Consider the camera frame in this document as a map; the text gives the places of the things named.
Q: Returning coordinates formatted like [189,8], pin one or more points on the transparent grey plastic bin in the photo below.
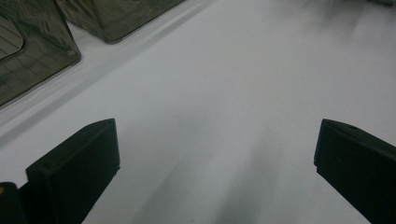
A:
[124,18]
[43,62]

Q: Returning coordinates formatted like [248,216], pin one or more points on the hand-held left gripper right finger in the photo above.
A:
[361,171]

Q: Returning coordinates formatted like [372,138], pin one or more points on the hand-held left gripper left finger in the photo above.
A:
[74,174]

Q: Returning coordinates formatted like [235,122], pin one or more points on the white table sheet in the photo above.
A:
[218,109]

